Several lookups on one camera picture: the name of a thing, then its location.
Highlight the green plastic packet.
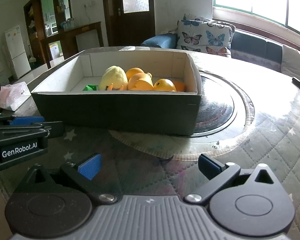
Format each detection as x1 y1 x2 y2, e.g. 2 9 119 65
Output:
83 85 98 91

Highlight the yellow plush chick toy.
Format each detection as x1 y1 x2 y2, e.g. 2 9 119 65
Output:
98 66 128 90

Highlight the orange rubber duck toy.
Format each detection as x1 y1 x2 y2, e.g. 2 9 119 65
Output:
128 73 154 91

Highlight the pink white plastic bag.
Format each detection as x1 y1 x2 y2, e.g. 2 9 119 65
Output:
0 81 31 111

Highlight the white refrigerator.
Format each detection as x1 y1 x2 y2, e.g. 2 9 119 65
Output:
5 25 31 80

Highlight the round black induction cooker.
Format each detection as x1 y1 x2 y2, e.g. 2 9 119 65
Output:
191 70 255 138

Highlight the dark wooden console table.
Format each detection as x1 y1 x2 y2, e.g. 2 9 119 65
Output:
40 21 104 69

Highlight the black cardboard box white inside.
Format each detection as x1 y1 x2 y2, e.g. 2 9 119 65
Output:
31 47 202 136

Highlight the dark wooden shelf cabinet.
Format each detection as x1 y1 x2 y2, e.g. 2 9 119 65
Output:
24 0 72 64

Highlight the blue sofa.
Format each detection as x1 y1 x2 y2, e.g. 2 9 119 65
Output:
140 29 300 78

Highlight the white beige cushion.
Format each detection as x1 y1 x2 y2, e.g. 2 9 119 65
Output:
281 44 300 80

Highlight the butterfly print cushion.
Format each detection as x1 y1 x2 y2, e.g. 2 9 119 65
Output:
177 19 236 57

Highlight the dark wooden door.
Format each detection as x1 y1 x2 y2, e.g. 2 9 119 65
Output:
103 0 155 46

